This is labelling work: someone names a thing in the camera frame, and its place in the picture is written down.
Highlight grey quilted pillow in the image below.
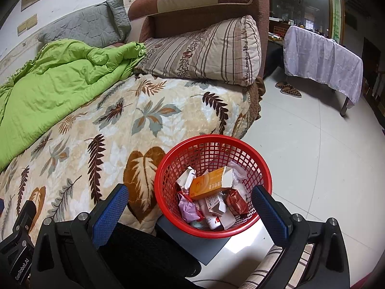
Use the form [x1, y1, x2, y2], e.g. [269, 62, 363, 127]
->
[38, 0, 133, 49]

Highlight striped beige pillow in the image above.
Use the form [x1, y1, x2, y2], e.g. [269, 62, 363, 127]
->
[134, 15, 262, 86]

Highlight white tube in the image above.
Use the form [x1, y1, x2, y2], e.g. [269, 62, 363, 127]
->
[199, 199, 223, 231]

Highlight dark display cabinet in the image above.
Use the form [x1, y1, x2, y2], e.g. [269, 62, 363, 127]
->
[269, 0, 331, 37]

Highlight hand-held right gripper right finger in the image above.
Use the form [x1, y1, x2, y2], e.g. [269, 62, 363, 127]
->
[251, 184, 351, 289]

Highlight green bamboo wall scroll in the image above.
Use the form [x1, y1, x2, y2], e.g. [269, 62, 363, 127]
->
[329, 0, 342, 41]

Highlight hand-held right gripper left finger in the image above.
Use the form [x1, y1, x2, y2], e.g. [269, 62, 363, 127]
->
[30, 183, 130, 289]

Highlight striped cloth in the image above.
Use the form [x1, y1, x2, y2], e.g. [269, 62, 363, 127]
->
[241, 242, 316, 289]

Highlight white carton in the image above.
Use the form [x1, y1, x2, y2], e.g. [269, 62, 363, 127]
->
[176, 166, 197, 191]

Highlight leaf print blanket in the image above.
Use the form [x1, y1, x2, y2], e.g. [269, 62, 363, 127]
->
[0, 77, 256, 241]

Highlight green quilt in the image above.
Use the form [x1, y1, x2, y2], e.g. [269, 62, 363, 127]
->
[0, 39, 147, 173]

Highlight orange cardboard box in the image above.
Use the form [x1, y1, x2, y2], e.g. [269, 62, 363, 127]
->
[189, 166, 233, 200]

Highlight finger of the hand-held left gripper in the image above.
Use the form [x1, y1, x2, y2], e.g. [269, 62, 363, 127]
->
[12, 200, 37, 238]

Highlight table with lilac cloth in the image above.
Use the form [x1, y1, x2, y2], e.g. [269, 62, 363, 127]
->
[283, 26, 364, 107]

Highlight dark red packet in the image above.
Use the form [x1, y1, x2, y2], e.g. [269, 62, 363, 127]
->
[225, 188, 248, 216]

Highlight purple paper ball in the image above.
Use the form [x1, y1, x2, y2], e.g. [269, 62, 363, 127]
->
[178, 194, 205, 223]

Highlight red plastic basket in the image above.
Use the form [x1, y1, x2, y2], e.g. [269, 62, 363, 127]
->
[154, 134, 273, 239]

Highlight black side table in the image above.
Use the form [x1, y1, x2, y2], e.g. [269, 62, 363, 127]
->
[264, 18, 289, 77]

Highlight white printed box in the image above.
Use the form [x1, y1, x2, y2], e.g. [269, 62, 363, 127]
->
[211, 194, 236, 229]

